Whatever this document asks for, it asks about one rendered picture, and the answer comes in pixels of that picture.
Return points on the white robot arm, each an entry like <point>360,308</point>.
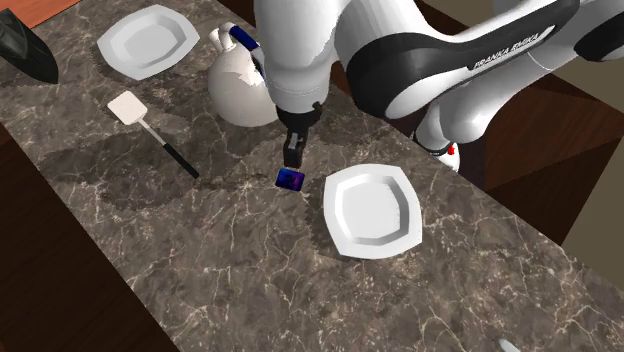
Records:
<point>302,53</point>

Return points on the small blue box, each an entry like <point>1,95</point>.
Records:
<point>290,179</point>

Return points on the white square plate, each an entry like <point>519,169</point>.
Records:
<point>373,210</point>
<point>148,41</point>

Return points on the small white object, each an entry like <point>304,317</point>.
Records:
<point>508,346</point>

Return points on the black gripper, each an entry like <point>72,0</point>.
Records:
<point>297,122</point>

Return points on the black clothes iron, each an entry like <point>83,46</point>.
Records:
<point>24,53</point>

